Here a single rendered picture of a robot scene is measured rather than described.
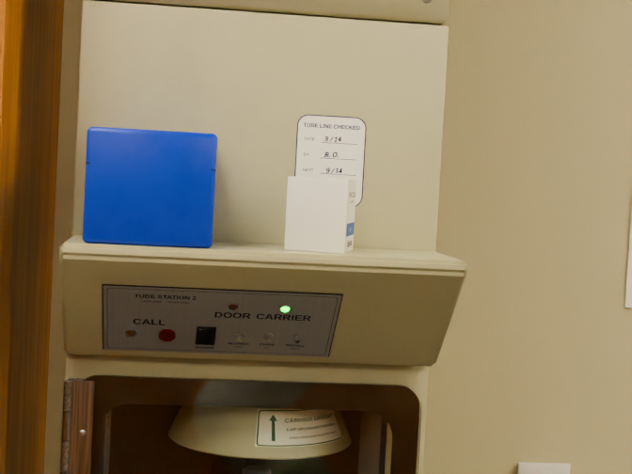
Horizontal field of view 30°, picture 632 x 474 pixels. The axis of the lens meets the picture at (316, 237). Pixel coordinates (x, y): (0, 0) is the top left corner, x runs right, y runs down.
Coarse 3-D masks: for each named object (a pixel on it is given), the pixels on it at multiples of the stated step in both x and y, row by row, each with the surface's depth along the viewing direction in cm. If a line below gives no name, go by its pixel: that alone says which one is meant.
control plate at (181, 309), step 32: (128, 288) 93; (160, 288) 93; (192, 288) 93; (128, 320) 96; (160, 320) 96; (192, 320) 96; (224, 320) 97; (256, 320) 97; (288, 320) 97; (320, 320) 97; (192, 352) 100; (224, 352) 100; (256, 352) 100; (288, 352) 100; (320, 352) 101
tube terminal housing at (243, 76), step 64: (128, 64) 101; (192, 64) 102; (256, 64) 102; (320, 64) 103; (384, 64) 104; (128, 128) 101; (192, 128) 102; (256, 128) 103; (384, 128) 104; (256, 192) 103; (384, 192) 104; (384, 384) 105
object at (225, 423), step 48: (96, 384) 101; (144, 384) 102; (192, 384) 102; (240, 384) 103; (288, 384) 103; (336, 384) 104; (96, 432) 101; (144, 432) 102; (192, 432) 102; (240, 432) 103; (288, 432) 103; (336, 432) 104; (384, 432) 104
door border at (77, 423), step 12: (72, 384) 101; (84, 384) 101; (72, 396) 101; (84, 396) 101; (72, 408) 101; (84, 408) 101; (72, 420) 101; (84, 420) 101; (72, 432) 101; (84, 432) 101; (72, 444) 101; (84, 444) 101; (72, 456) 101; (84, 456) 101; (72, 468) 101; (84, 468) 101
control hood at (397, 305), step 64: (64, 256) 90; (128, 256) 91; (192, 256) 91; (256, 256) 92; (320, 256) 93; (384, 256) 95; (448, 256) 99; (64, 320) 96; (384, 320) 98; (448, 320) 98
